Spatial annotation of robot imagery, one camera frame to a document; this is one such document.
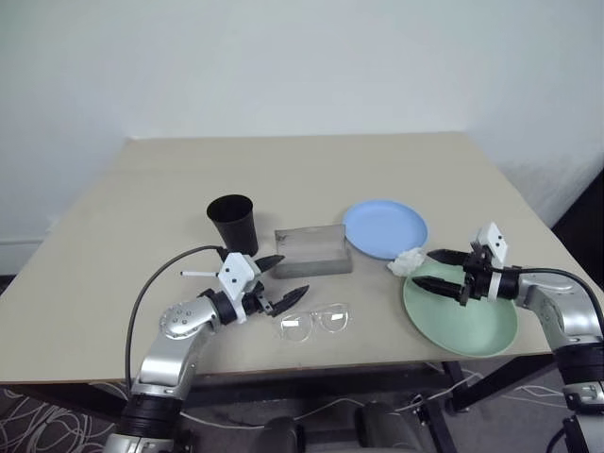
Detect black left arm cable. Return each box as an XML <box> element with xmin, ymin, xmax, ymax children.
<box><xmin>124</xmin><ymin>243</ymin><xmax>228</xmax><ymax>384</ymax></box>

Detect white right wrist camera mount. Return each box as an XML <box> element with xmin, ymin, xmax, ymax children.
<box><xmin>470</xmin><ymin>222</ymin><xmax>512</xmax><ymax>303</ymax></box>

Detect white floor cable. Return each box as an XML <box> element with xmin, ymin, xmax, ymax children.
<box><xmin>178</xmin><ymin>370</ymin><xmax>485</xmax><ymax>426</ymax></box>

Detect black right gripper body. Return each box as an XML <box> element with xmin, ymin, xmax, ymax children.
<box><xmin>455</xmin><ymin>244</ymin><xmax>495</xmax><ymax>309</ymax></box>

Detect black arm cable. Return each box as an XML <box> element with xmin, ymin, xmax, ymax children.
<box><xmin>124</xmin><ymin>243</ymin><xmax>228</xmax><ymax>384</ymax></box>
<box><xmin>509</xmin><ymin>265</ymin><xmax>604</xmax><ymax>308</ymax></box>

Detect crumpled white tissue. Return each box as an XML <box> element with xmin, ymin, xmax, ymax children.
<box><xmin>386</xmin><ymin>246</ymin><xmax>428</xmax><ymax>278</ymax></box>

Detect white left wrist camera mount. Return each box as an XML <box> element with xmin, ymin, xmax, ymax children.
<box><xmin>216</xmin><ymin>252</ymin><xmax>262</xmax><ymax>325</ymax></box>

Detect clear plastic rectangular box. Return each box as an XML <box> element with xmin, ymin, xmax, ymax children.
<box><xmin>274</xmin><ymin>223</ymin><xmax>355</xmax><ymax>278</ymax></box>

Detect green round plate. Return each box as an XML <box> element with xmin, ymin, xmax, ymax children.
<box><xmin>401</xmin><ymin>260</ymin><xmax>519</xmax><ymax>358</ymax></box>

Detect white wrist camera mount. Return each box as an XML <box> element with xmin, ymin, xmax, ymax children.
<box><xmin>216</xmin><ymin>252</ymin><xmax>262</xmax><ymax>325</ymax></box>
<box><xmin>470</xmin><ymin>222</ymin><xmax>512</xmax><ymax>303</ymax></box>

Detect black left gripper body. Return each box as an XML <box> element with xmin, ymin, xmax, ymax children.
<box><xmin>241</xmin><ymin>260</ymin><xmax>279</xmax><ymax>318</ymax></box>

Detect blue round plate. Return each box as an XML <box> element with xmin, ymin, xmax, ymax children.
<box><xmin>341</xmin><ymin>199</ymin><xmax>430</xmax><ymax>261</ymax></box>

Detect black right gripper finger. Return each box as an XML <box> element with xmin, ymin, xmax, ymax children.
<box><xmin>411</xmin><ymin>277</ymin><xmax>462</xmax><ymax>300</ymax></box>
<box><xmin>426</xmin><ymin>248</ymin><xmax>469</xmax><ymax>268</ymax></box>

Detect clear frame eyeglasses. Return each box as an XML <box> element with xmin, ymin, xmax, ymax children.
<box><xmin>277</xmin><ymin>302</ymin><xmax>352</xmax><ymax>344</ymax></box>

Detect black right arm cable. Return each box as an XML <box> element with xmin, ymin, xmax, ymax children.
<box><xmin>509</xmin><ymin>265</ymin><xmax>604</xmax><ymax>308</ymax></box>

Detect black plastic cup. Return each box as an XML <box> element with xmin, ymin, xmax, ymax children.
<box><xmin>206</xmin><ymin>193</ymin><xmax>260</xmax><ymax>256</ymax></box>

